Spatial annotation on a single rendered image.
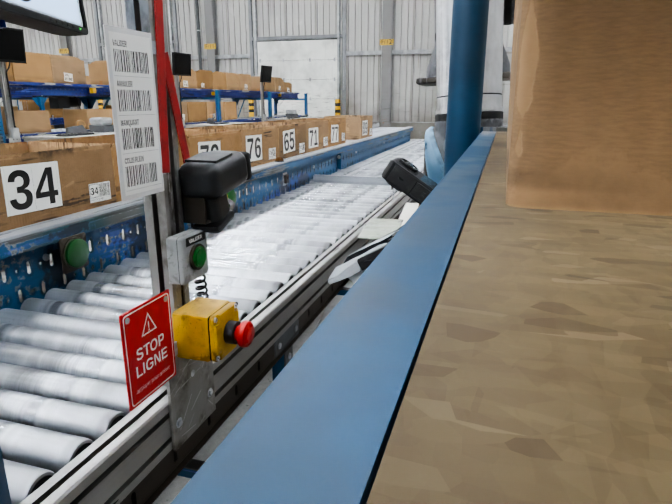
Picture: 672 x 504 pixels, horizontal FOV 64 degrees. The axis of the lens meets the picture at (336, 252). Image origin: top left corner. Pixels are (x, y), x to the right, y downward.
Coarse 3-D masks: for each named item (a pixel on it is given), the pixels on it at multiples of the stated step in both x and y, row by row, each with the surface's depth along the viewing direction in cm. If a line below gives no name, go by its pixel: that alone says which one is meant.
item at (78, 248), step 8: (72, 240) 128; (80, 240) 130; (72, 248) 128; (80, 248) 130; (88, 248) 133; (72, 256) 128; (80, 256) 130; (88, 256) 133; (72, 264) 128; (80, 264) 130
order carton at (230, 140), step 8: (192, 136) 187; (200, 136) 192; (208, 136) 197; (216, 136) 202; (224, 136) 208; (232, 136) 214; (192, 144) 187; (224, 144) 208; (232, 144) 215; (240, 144) 221; (192, 152) 188
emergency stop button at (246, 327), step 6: (240, 324) 77; (246, 324) 77; (252, 324) 78; (240, 330) 76; (246, 330) 76; (252, 330) 78; (234, 336) 77; (240, 336) 76; (246, 336) 76; (252, 336) 78; (240, 342) 76; (246, 342) 77
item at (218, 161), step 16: (192, 160) 75; (208, 160) 75; (224, 160) 77; (240, 160) 80; (192, 176) 74; (208, 176) 74; (224, 176) 75; (240, 176) 80; (192, 192) 76; (208, 192) 75; (224, 192) 76; (208, 208) 77; (224, 208) 79; (208, 224) 78; (224, 224) 79
